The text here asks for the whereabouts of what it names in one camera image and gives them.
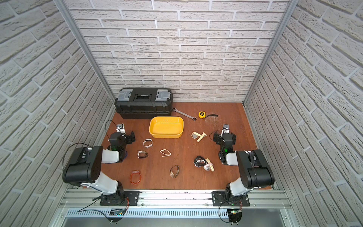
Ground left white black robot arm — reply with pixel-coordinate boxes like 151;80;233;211
62;131;139;206

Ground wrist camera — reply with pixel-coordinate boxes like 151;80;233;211
222;124;230;134
116;124;126;134

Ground silver combination wrench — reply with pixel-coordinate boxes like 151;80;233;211
172;108;197;121

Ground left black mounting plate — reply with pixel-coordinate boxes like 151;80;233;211
100;191;140;206

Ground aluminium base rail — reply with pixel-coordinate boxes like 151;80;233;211
59;189;292;209

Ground black strap watch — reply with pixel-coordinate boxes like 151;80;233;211
193;156;207;167

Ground left controller board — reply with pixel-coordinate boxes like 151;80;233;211
109;209;127;223

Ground black mounting plate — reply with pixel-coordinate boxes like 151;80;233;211
100;191;140;206
211;191;250;207

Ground red orange glasses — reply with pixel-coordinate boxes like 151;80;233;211
130;170;141;185

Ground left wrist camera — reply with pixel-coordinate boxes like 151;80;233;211
116;124;126;134

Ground beige strap watch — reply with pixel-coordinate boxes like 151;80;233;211
192;131;207;142

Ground grey white band watch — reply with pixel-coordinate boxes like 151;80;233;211
143;139;153;148

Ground yellow plastic storage box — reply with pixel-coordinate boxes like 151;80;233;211
149;116;184;139

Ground yellow tape measure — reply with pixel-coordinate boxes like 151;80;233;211
198;111;206;119

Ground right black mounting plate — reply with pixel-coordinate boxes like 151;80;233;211
211;191;250;207

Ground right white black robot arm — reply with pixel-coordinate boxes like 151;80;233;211
213;132;275;204

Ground controller board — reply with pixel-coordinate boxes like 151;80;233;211
227;209;243;224
109;209;127;223

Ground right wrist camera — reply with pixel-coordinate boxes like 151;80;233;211
222;124;230;134

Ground right controller board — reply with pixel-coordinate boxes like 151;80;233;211
227;209;243;224

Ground cream pink strap watch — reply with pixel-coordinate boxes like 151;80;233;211
203;159;215;172

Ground black grey toolbox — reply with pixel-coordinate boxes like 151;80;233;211
114;88;173;119

